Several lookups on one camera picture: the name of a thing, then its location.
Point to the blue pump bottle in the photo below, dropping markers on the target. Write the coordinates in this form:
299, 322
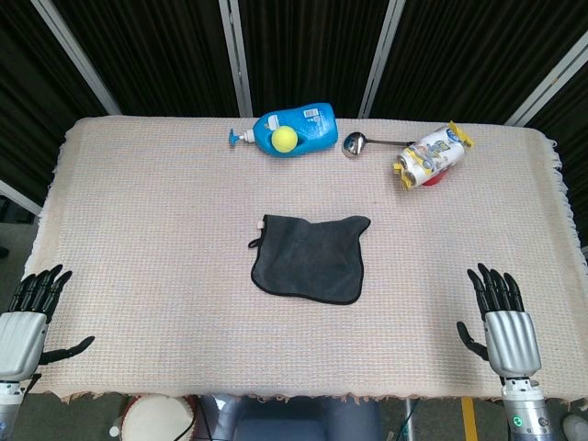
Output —
317, 128

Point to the yellow white snack package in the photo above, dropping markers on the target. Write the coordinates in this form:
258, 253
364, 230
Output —
432, 154

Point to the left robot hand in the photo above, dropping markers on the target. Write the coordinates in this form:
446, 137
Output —
20, 340

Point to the beige woven tablecloth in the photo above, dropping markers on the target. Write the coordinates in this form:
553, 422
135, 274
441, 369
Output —
161, 206

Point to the yellow tennis ball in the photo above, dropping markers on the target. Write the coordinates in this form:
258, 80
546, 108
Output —
284, 139

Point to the white round stool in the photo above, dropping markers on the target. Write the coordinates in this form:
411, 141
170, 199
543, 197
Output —
151, 422

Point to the grey metal partition post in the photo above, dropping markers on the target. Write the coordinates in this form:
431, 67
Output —
18, 197
381, 59
551, 78
73, 50
236, 59

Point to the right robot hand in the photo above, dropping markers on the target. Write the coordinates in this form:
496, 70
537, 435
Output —
512, 342

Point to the red fabric with black trim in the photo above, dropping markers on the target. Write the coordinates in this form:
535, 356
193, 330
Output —
312, 262

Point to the white shoe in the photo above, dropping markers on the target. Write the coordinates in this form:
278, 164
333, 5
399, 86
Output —
576, 427

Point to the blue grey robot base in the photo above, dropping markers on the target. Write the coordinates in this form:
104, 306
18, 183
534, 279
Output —
294, 422

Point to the red plastic bowl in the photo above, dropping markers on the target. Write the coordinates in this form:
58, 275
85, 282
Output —
434, 180

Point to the metal ladle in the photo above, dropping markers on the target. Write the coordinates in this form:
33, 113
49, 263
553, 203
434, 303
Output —
353, 144

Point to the grey metal table leg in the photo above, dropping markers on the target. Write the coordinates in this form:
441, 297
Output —
407, 420

